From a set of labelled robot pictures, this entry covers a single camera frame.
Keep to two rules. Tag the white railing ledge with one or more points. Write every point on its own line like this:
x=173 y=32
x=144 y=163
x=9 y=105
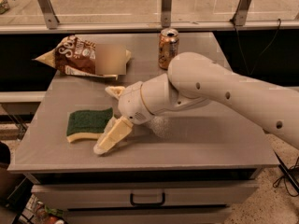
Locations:
x=98 y=28

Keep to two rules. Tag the dark round object left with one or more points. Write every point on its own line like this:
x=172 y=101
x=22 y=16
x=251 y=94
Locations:
x=4 y=155

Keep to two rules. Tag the grey cabinet with drawers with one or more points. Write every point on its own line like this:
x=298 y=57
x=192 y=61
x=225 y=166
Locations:
x=188 y=167

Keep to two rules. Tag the brown yellow chip bag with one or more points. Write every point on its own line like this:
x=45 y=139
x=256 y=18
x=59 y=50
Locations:
x=80 y=57

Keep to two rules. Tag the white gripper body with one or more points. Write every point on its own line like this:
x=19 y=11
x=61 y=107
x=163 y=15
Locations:
x=132 y=103

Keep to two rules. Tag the colourful items under cabinet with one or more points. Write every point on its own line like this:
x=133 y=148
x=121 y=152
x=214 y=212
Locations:
x=36 y=212

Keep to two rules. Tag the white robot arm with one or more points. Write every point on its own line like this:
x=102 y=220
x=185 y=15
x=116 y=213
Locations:
x=192 y=79

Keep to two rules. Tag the right metal bracket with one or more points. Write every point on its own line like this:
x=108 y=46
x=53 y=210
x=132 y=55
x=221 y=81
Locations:
x=240 y=16

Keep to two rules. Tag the metal bracket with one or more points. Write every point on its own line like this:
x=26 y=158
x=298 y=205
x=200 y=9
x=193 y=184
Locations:
x=166 y=6
x=240 y=16
x=49 y=15

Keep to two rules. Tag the middle metal bracket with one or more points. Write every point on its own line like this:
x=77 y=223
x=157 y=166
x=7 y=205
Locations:
x=166 y=6

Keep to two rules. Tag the left metal bracket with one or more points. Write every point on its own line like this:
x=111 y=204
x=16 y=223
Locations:
x=49 y=15

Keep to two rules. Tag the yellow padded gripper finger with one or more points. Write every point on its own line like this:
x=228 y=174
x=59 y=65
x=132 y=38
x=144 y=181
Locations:
x=115 y=91
x=115 y=131

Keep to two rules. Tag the gold soda can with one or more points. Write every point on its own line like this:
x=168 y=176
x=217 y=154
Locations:
x=168 y=47

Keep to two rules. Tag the green and yellow sponge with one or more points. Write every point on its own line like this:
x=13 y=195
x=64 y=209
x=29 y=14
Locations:
x=88 y=124

